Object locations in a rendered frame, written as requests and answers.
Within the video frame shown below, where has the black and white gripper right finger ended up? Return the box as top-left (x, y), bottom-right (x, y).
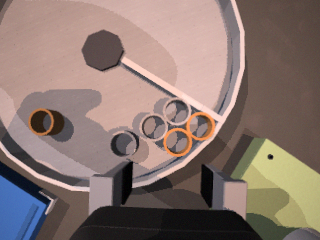
top-left (201, 164), bottom-right (248, 221)

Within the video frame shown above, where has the blue crate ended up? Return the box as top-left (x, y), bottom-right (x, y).
top-left (0, 162), bottom-right (58, 240)

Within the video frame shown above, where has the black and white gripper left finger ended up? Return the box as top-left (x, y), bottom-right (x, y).
top-left (89, 161), bottom-right (133, 216)

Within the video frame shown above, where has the bronze bushing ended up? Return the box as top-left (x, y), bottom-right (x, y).
top-left (163, 128), bottom-right (192, 157)
top-left (184, 112), bottom-right (215, 141)
top-left (28, 108), bottom-right (65, 136)

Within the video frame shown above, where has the grey metal bushing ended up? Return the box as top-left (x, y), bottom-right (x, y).
top-left (139, 113), bottom-right (168, 142)
top-left (108, 131), bottom-right (139, 159)
top-left (163, 97), bottom-right (191, 126)

